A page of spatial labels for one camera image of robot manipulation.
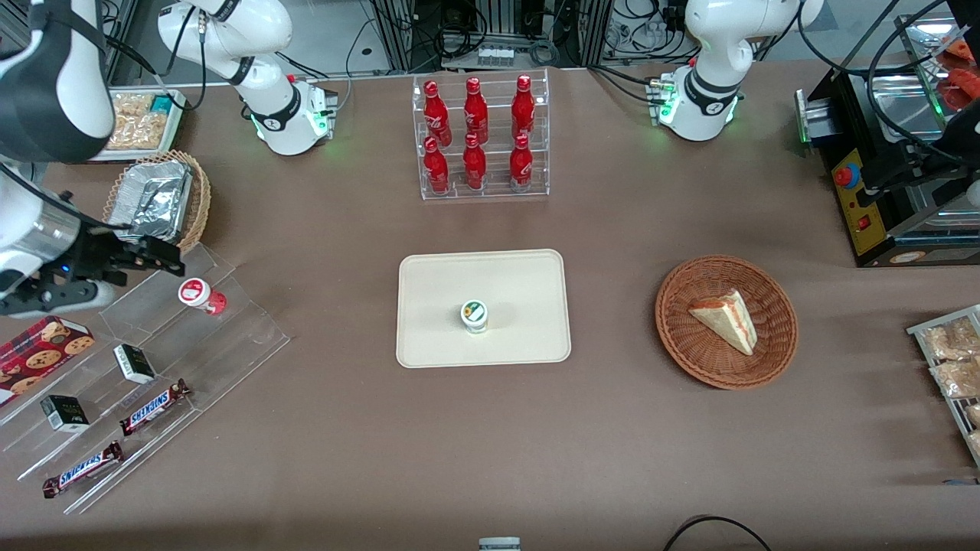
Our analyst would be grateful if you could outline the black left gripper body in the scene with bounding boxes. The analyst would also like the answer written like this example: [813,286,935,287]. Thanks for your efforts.
[938,98,980,181]

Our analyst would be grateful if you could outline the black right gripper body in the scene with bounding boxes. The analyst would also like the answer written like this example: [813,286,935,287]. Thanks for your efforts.
[54,230,128,289]

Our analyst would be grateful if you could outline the red gum bottle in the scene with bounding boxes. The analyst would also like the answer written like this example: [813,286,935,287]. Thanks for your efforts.
[178,278,227,316]

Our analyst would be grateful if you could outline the silver foil tray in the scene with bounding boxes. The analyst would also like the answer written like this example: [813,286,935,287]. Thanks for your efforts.
[106,161,194,246]

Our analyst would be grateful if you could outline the cream plastic tray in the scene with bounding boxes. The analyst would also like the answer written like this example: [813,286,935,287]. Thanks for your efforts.
[396,249,572,369]

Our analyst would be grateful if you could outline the red snack bag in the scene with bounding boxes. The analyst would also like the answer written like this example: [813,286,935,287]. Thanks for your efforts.
[938,38,980,112]

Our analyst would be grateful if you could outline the oval light wicker basket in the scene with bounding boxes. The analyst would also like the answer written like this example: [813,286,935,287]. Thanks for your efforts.
[102,150,212,257]

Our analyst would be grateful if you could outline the black machine with yellow panel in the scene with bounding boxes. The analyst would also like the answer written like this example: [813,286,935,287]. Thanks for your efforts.
[796,15,980,269]

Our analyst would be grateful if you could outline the small black box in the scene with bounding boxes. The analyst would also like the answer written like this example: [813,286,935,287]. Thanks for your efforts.
[41,395,90,433]
[113,344,157,385]

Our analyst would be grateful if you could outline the clear acrylic stepped stand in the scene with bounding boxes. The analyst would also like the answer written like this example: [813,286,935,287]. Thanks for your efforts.
[0,243,292,515]

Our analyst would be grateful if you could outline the red cookie box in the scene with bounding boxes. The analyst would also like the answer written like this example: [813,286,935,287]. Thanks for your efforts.
[0,315,96,406]

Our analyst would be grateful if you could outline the clear rice cracker bag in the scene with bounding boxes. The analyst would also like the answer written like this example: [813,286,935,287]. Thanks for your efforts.
[107,93,167,151]

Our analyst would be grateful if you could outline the white snack bin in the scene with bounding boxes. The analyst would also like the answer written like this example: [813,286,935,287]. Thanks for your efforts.
[90,89,187,163]

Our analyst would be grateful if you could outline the snickers chocolate bar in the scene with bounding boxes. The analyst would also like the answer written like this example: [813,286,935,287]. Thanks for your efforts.
[119,379,192,437]
[42,441,124,499]

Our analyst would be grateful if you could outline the clear bag of crackers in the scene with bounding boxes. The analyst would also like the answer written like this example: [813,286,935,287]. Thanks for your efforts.
[930,360,980,399]
[923,318,980,360]

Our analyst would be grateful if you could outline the wrapped triangle sandwich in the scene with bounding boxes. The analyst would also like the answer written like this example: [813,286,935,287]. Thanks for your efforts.
[688,289,758,357]

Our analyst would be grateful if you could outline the round brown wicker basket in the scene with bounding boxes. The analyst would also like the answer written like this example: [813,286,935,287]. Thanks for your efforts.
[655,255,799,390]

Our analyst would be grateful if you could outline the red cola bottle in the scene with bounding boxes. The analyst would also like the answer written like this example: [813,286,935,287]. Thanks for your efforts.
[511,74,536,140]
[462,132,488,190]
[423,136,450,194]
[464,77,489,145]
[423,80,452,146]
[509,134,534,192]

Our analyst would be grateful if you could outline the clear acrylic bottle rack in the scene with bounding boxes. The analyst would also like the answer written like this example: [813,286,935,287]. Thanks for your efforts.
[412,68,550,201]

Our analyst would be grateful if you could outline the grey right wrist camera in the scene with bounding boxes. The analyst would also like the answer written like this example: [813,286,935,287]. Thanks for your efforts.
[0,279,117,319]

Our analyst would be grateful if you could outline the grey wire rack tray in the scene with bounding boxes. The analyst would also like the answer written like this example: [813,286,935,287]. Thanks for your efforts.
[907,305,980,468]

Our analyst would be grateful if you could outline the black floor cable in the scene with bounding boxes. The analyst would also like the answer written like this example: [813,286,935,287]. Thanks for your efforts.
[662,516,774,551]

